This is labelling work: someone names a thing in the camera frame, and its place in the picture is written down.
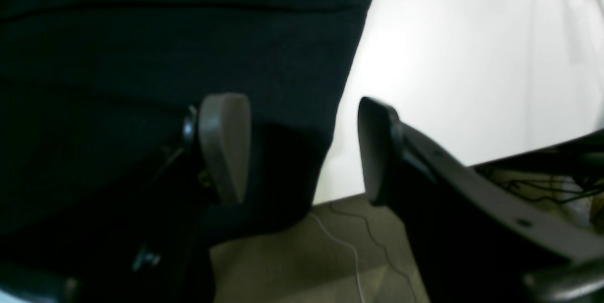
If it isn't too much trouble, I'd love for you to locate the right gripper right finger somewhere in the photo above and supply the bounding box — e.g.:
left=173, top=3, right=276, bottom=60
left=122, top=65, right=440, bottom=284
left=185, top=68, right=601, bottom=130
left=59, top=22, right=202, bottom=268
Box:
left=357, top=97, right=603, bottom=303

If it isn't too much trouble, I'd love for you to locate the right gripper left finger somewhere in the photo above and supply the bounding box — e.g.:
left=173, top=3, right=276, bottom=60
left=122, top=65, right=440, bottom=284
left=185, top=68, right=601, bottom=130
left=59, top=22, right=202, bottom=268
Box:
left=183, top=93, right=251, bottom=205

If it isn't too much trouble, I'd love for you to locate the white floor cable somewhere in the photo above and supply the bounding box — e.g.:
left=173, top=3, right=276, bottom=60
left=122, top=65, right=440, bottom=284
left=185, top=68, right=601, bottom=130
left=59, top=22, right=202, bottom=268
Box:
left=309, top=202, right=418, bottom=303

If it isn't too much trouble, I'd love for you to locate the black T-shirt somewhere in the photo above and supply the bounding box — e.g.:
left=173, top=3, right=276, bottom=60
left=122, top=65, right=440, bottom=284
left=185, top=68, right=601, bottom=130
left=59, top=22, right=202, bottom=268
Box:
left=1, top=0, right=372, bottom=245

